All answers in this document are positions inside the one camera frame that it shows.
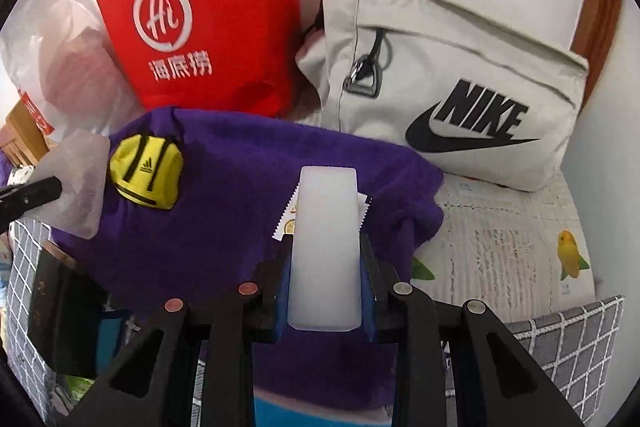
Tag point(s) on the green wet wipes pack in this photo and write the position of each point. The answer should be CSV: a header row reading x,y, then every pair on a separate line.
x,y
72,388

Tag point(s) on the beige Nike pouch bag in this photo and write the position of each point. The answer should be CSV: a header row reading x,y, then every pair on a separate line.
x,y
474,95

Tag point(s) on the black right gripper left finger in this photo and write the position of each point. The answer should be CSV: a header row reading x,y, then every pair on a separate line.
x,y
152,380

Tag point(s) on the translucent plastic bag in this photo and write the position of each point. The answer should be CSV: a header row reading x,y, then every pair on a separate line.
x,y
80,163

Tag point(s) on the grey checked blanket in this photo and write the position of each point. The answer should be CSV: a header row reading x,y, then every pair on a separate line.
x,y
574,347

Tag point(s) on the brown wooden door frame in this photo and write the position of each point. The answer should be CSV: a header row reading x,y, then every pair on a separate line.
x,y
594,35

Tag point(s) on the wooden bed headboard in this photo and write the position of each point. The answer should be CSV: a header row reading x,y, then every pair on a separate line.
x,y
21,140

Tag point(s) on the white sponge block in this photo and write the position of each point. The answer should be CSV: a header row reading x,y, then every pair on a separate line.
x,y
325,289

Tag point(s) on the fruit print sachet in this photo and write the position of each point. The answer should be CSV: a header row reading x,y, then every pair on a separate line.
x,y
286,224

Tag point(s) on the purple towel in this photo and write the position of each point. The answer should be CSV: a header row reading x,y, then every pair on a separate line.
x,y
239,173

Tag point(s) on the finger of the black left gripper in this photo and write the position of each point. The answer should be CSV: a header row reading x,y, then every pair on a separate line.
x,y
16,200

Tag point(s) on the red Haidilao paper bag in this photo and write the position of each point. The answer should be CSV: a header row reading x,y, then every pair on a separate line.
x,y
232,55

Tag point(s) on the dark green tea tin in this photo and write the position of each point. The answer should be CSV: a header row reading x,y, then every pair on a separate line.
x,y
65,313

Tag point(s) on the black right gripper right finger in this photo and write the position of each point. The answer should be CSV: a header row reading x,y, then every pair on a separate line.
x,y
496,381

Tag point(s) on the yellow adidas mini bag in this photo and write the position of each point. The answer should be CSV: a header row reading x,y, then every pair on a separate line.
x,y
146,169

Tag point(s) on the white Miniso plastic bag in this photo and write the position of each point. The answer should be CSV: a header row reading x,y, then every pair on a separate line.
x,y
58,56

